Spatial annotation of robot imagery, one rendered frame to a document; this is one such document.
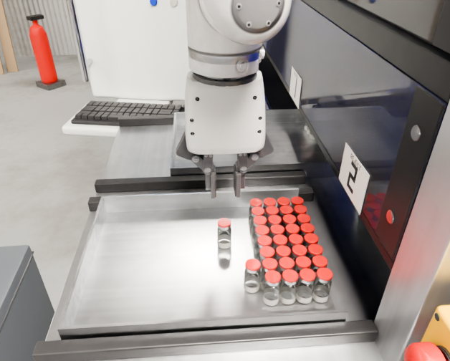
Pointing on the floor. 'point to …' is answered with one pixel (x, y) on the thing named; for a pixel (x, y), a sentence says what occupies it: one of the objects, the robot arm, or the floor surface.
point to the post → (430, 241)
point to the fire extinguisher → (44, 56)
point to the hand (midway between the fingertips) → (224, 180)
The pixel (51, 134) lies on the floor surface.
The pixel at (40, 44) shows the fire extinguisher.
